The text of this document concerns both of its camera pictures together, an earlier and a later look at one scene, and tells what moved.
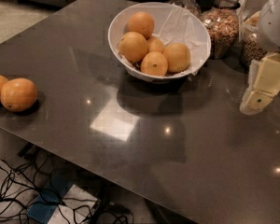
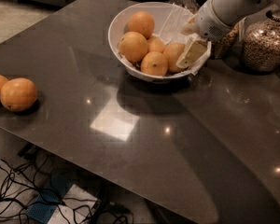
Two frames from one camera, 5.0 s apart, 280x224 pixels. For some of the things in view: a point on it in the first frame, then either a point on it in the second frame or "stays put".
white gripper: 274,23 -> 206,21
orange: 177,57 stays put
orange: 141,22 stays put
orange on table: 18,94 stays put
